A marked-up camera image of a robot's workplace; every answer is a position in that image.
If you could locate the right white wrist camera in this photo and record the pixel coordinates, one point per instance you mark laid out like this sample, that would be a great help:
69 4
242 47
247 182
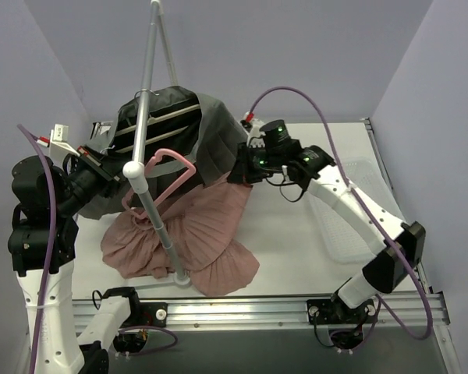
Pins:
252 126

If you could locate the aluminium mounting rail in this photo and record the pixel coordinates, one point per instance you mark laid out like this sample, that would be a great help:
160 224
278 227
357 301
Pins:
274 313

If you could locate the pink plastic hanger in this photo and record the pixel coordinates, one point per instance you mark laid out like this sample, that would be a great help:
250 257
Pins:
136 173

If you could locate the white plastic basket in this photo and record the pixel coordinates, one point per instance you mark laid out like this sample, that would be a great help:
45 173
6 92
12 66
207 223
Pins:
343 244

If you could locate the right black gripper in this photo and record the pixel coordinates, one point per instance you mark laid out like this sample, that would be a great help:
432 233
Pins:
239 165

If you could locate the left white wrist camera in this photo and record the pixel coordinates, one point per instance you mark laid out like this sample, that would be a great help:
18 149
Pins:
56 143

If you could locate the wooden multi-bar hanger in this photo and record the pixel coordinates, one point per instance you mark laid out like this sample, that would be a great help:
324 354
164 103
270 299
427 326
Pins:
156 129

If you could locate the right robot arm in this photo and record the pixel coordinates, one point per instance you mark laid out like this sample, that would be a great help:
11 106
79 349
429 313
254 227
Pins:
397 246

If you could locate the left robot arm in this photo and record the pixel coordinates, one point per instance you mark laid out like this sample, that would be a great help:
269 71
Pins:
42 247

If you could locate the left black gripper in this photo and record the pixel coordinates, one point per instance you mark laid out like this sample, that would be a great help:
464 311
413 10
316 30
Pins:
99 164

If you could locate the pink pleated skirt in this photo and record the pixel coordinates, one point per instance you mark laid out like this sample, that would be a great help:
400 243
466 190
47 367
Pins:
202 224

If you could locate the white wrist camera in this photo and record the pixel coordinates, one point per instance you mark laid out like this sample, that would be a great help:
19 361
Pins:
252 126
56 143

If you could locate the grey pleated skirt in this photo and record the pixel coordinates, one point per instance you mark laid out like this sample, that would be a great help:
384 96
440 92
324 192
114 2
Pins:
210 143

